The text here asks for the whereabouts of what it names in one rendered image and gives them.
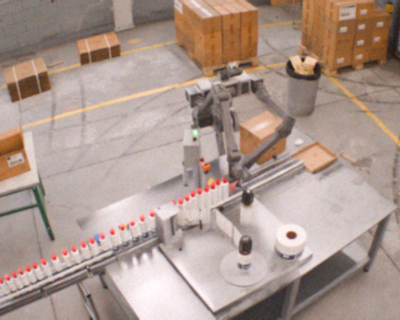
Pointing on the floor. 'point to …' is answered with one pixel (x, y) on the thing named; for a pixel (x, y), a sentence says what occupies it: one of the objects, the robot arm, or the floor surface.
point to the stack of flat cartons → (27, 79)
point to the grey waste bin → (302, 95)
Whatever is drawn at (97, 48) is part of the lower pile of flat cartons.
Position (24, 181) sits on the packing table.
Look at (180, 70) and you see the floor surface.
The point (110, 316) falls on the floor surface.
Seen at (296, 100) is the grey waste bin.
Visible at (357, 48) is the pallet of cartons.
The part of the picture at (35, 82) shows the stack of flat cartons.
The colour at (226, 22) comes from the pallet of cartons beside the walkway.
